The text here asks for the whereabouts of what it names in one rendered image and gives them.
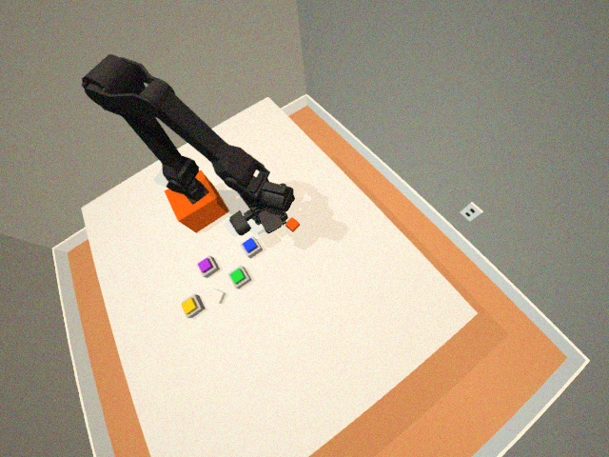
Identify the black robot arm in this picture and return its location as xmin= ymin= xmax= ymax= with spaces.
xmin=82 ymin=54 xmax=294 ymax=233

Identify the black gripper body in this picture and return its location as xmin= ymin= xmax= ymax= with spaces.
xmin=229 ymin=203 xmax=266 ymax=236

